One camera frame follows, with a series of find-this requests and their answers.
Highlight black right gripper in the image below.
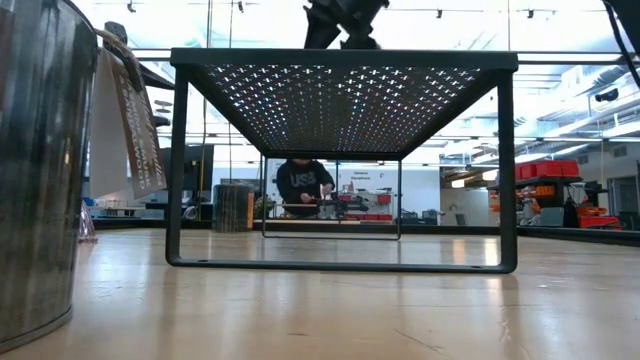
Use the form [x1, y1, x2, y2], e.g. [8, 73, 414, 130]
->
[303, 0, 390, 50]

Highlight brown and white paper tag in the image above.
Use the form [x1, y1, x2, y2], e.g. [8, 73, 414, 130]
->
[89, 28, 168, 200]

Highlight silver tin candle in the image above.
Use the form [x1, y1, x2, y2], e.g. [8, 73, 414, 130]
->
[0, 0, 100, 354]
[212, 183, 255, 233]

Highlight black perforated metal riser shelf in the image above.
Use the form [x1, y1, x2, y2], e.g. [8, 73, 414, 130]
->
[165, 47, 520, 275]

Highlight person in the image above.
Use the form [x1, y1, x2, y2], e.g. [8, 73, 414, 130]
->
[275, 158, 336, 219]

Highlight red parts bin rack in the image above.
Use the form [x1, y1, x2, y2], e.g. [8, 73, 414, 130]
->
[337, 189, 396, 222]

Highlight red storage bins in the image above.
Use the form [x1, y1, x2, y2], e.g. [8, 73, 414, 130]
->
[514, 159, 581, 181]

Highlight black storage shelf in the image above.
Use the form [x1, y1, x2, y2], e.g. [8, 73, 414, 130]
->
[487, 174, 585, 226]

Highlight orange storage bin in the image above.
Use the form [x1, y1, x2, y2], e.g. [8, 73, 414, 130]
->
[576, 205, 624, 231]

